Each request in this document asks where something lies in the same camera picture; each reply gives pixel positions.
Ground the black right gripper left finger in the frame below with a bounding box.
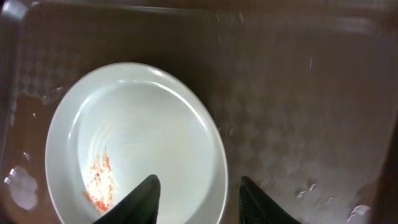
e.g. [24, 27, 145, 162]
[94, 174, 160, 224]

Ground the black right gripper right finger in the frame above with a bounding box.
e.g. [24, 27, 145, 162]
[239, 176, 300, 224]

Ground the pale blue plate top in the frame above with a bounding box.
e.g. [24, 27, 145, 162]
[45, 63, 228, 223]

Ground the brown serving tray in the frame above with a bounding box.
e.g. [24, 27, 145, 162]
[1, 1, 397, 223]

